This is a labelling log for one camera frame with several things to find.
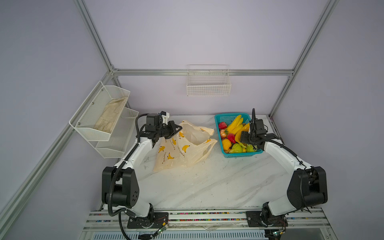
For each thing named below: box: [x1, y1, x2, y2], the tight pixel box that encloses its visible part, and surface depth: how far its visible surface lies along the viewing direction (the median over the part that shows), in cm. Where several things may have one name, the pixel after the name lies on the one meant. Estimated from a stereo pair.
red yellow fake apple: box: [220, 129, 227, 139], surface depth 100 cm
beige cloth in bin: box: [93, 96, 129, 133], surface depth 80 cm
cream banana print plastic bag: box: [153, 120, 218, 173], surface depth 84 cm
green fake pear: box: [230, 142, 247, 154], surface depth 92 cm
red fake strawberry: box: [219, 121, 227, 130], surface depth 106 cm
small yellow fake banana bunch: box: [227, 114, 245, 135], surface depth 100 cm
